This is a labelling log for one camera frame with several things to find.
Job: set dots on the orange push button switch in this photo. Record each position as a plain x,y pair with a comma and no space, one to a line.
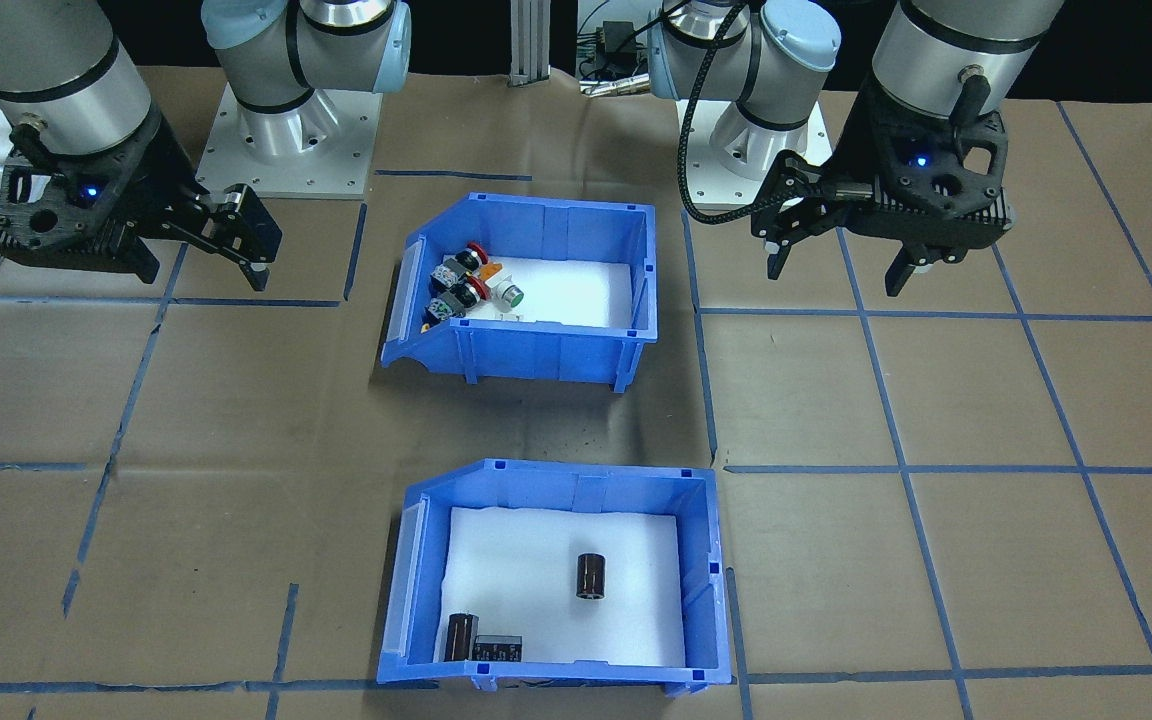
491,271

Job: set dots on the blue bin with capacitors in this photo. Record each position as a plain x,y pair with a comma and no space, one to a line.
556,485

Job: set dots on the blue bin with buttons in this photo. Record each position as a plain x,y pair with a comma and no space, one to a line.
536,355

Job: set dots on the red push button switch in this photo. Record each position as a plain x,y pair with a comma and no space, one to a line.
472,251
477,290

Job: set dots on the black cylindrical capacitor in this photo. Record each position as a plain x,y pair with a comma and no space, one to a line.
592,576
460,638

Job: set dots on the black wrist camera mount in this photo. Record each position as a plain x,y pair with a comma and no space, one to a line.
56,215
936,195

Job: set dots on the yellow push button switch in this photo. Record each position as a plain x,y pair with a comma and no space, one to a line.
429,324

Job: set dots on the green push button switch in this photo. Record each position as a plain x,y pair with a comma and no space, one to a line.
510,295

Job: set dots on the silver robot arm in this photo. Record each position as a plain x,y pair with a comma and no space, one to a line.
326,40
796,50

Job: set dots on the black rectangular relay module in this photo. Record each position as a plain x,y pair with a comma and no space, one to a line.
497,649

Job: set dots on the white foam pad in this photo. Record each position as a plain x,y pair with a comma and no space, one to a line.
576,290
556,545

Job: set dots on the black power adapter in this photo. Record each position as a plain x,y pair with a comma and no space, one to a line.
619,38

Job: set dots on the white square base plate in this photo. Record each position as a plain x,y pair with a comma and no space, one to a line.
336,165
711,170

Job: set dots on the aluminium frame bar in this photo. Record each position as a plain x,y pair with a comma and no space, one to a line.
528,40

